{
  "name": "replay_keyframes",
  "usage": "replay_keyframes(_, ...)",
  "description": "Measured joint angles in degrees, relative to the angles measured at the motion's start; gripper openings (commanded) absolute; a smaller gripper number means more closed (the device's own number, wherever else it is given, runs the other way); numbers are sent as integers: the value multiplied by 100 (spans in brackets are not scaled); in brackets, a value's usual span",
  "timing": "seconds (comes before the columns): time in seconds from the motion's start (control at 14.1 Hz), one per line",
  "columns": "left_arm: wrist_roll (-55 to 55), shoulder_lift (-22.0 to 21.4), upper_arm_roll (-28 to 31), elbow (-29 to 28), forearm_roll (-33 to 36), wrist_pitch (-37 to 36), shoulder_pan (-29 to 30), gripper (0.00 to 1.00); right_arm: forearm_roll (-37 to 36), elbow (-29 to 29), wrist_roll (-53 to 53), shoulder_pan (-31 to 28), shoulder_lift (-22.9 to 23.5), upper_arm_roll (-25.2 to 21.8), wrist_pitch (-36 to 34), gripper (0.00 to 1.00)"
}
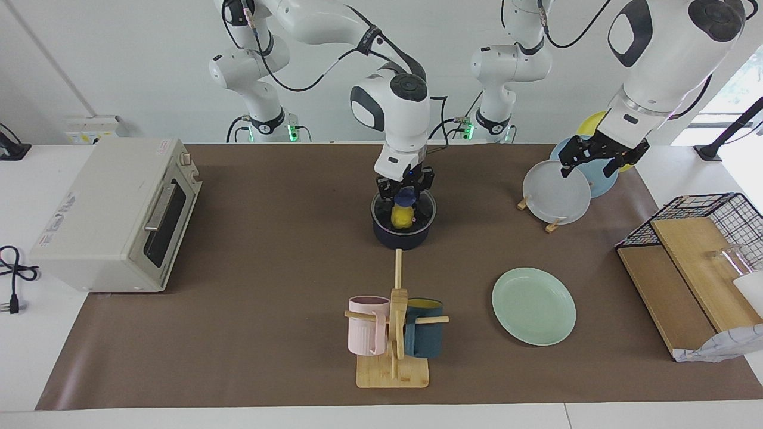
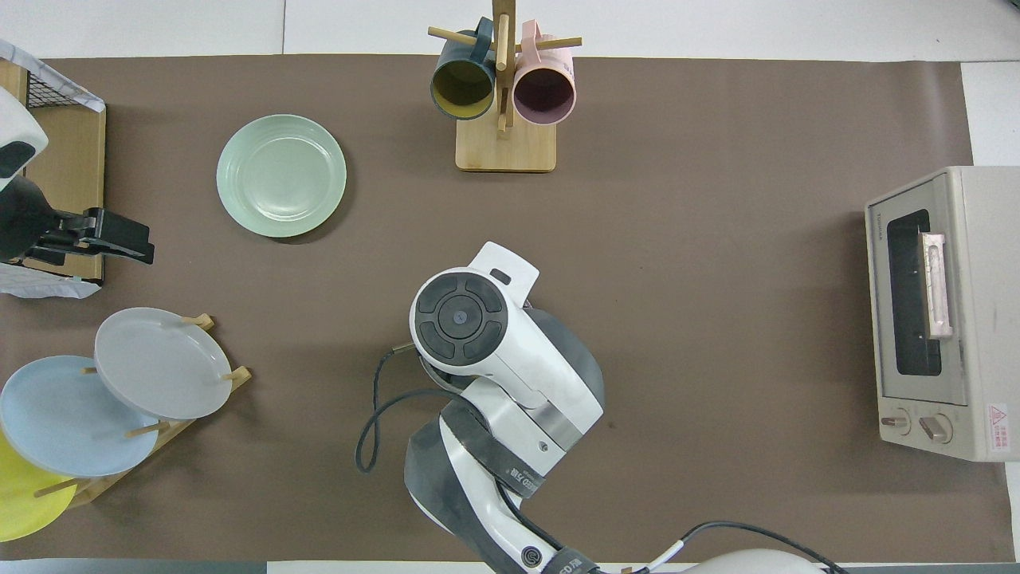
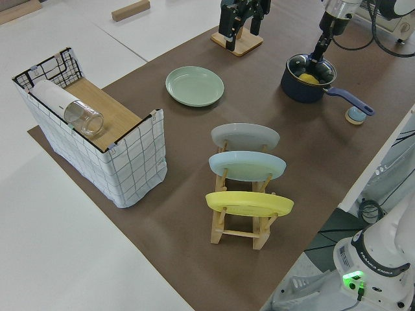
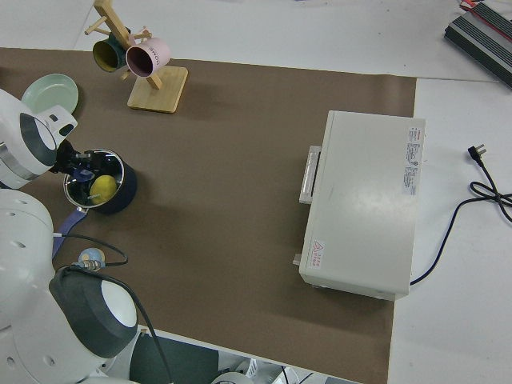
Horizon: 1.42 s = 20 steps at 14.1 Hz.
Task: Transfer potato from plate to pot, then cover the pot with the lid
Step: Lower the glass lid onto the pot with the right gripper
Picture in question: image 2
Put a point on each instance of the yellow plate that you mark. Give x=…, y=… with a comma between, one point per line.
x=24, y=502

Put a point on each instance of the light wooden board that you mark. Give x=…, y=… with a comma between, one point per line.
x=9, y=80

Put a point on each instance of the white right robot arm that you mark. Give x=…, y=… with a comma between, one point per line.
x=510, y=375

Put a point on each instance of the brown table mat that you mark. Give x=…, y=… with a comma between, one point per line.
x=717, y=279

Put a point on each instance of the dark teal mug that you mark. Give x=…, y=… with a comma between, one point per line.
x=462, y=84

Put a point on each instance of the white crumpled paper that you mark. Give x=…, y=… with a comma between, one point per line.
x=48, y=287

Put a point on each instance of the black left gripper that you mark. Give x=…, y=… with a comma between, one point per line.
x=24, y=223

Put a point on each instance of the beige toaster oven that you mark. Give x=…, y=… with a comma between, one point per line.
x=988, y=319

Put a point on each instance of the wooden plate rack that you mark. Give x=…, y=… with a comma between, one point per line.
x=88, y=488

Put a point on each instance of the wooden mug tree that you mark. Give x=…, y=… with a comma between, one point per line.
x=506, y=147

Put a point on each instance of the pink ribbed mug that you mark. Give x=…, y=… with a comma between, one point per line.
x=544, y=92

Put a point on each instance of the light blue plate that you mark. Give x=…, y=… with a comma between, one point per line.
x=64, y=422

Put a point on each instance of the grey plate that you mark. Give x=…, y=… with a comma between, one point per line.
x=159, y=363

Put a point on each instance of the light green plate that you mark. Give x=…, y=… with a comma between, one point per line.
x=280, y=175

